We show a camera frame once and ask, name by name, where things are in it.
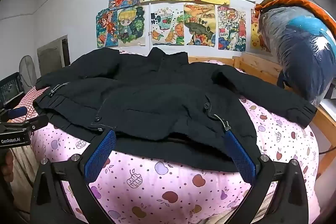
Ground black jacket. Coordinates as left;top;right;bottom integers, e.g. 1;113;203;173
34;47;318;172

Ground yellow chick drawing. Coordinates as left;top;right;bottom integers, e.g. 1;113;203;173
250;9;266;50

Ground clear plastic bag of bedding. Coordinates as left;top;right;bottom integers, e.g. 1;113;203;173
259;5;336;107

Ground red checked cloth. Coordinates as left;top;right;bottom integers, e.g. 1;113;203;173
8;86;51;124

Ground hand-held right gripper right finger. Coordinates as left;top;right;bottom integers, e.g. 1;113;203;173
223;131;309;224

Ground city tower drawing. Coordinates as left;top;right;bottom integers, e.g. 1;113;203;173
217;5;247;52

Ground black cable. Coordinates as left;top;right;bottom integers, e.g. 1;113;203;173
318;145;336;154

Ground black plastic crate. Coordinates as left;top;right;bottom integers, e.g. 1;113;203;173
0;72;25;104

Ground grey wall panel door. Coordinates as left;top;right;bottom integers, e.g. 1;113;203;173
37;35;70;70

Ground blond figure drawing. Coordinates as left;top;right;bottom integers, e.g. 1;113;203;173
117;6;146;48

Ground orange-haired figure blue drawing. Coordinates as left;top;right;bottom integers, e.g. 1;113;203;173
96;8;119;48

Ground standing fan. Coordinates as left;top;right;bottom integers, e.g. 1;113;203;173
19;55;37;94

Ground colourful drawings on wall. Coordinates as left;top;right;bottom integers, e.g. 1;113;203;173
115;0;301;49

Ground drink and oranges drawing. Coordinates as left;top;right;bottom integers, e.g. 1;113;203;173
150;3;185;46

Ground beige cloth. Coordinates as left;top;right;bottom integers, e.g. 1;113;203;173
9;145;38;220

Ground orange landscape drawing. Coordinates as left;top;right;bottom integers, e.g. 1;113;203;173
183;3;219;48

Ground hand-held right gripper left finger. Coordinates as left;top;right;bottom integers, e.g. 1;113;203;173
30;129;116;224

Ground pink fruit-print blanket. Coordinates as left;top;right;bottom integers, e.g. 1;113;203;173
31;49;321;224

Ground orange cloth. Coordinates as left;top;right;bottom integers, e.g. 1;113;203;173
254;0;336;34

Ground wooden bed frame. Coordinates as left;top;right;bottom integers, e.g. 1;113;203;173
188;52;336;180

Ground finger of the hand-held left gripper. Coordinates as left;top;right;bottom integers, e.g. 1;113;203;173
0;115;50;137
0;106;28;118

